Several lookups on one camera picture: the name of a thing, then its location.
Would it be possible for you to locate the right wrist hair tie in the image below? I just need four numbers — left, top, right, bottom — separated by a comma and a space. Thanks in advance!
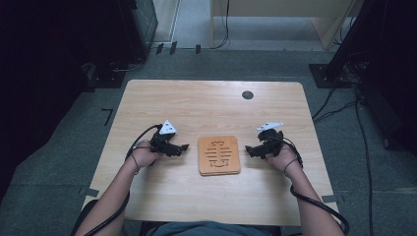
282, 157, 300, 177

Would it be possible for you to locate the long black floor cable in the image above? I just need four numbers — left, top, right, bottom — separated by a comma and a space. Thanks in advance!
353, 85, 376, 236

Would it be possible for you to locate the grey floor tape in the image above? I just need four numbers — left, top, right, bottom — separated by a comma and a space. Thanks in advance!
78, 187, 100, 199
321, 194, 346, 205

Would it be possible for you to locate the black curtain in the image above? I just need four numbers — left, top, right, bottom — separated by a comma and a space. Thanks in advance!
0, 0, 141, 201

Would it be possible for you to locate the left wrist hair tie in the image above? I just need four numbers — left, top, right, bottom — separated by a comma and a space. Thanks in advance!
131, 151, 141, 175

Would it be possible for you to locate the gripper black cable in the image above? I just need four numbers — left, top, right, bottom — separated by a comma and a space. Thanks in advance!
280, 137, 351, 236
83, 123, 164, 236

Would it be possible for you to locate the wrist hair tie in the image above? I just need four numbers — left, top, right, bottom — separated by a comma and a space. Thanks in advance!
131, 151, 141, 175
282, 157, 300, 177

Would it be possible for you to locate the person's left hand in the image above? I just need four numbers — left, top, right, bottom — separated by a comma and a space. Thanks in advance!
131, 140, 164, 170

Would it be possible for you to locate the black hanging cable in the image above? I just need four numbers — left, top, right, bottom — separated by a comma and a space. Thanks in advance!
213, 0, 231, 50

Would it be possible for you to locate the dark glass-front cabinet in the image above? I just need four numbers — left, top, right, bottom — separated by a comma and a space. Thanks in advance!
130, 0, 159, 62

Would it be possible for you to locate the black stand base plate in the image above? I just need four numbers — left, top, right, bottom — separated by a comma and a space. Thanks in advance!
85, 61, 128, 89
308, 63, 359, 89

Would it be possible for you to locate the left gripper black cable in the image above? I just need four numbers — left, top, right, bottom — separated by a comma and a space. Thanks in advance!
83, 123, 164, 236

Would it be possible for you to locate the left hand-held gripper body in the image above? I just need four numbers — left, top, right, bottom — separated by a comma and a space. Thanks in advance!
149, 119, 185, 157

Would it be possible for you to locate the black stand with curtain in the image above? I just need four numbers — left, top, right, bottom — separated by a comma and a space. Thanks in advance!
326, 0, 417, 156

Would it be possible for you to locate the person's right hand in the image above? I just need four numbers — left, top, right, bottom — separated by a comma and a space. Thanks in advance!
265, 144, 301, 174

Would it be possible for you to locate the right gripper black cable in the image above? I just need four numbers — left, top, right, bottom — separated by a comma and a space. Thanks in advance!
280, 137, 351, 236

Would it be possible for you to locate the black chair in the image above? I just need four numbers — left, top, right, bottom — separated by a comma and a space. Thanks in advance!
70, 199, 99, 236

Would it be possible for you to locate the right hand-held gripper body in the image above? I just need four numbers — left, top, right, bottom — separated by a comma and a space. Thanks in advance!
255, 121, 285, 159

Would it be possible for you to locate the black angled floor tape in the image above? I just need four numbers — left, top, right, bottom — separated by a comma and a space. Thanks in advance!
100, 107, 114, 128

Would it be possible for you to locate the person's blue-grey clothing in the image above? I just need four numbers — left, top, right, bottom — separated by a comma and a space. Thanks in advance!
141, 220, 283, 236

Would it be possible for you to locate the light wooden desk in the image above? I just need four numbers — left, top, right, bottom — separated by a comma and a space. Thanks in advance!
209, 0, 364, 51

